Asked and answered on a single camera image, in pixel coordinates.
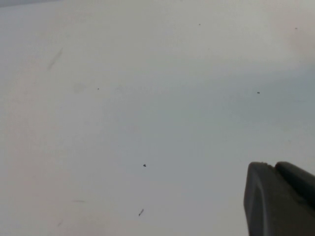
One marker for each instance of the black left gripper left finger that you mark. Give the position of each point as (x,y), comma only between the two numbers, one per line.
(268,201)

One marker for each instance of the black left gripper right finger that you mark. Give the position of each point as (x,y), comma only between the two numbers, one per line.
(299,177)

